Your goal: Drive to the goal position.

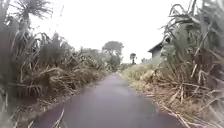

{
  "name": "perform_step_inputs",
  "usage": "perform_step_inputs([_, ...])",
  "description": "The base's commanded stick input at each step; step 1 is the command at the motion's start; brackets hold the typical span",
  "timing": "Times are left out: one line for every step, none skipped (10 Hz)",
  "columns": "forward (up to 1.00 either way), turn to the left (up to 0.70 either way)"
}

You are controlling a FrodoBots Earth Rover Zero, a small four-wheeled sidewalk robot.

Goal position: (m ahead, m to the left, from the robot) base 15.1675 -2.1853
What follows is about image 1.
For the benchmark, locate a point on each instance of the building with dark roof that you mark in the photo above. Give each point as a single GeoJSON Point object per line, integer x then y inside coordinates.
{"type": "Point", "coordinates": [156, 50]}

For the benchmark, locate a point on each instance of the tree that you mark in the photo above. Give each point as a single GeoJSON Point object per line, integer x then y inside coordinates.
{"type": "Point", "coordinates": [133, 58]}
{"type": "Point", "coordinates": [113, 50]}

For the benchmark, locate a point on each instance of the tall leafy plants thicket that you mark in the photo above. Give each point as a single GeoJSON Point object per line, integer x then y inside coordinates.
{"type": "Point", "coordinates": [196, 50]}
{"type": "Point", "coordinates": [43, 63]}

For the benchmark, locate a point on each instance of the grass and dry leaves verge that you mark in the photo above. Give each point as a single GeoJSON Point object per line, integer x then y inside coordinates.
{"type": "Point", "coordinates": [40, 100]}

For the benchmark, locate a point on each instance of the grey asphalt path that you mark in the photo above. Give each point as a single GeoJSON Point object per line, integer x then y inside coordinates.
{"type": "Point", "coordinates": [110, 106]}

